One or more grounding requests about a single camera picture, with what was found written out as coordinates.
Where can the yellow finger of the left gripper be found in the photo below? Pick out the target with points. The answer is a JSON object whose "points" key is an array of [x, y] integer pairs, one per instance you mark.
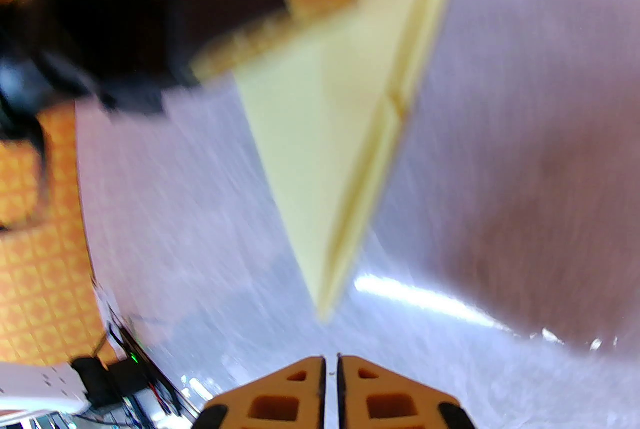
{"points": [[245, 44]]}

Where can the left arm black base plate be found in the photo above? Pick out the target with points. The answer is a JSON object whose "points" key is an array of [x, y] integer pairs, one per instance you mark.
{"points": [[95, 377]]}

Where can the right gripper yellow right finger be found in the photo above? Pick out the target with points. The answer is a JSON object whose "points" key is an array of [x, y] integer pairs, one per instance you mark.
{"points": [[390, 397]]}

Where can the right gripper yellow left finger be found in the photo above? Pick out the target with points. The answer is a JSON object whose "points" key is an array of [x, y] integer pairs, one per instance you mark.
{"points": [[280, 397]]}

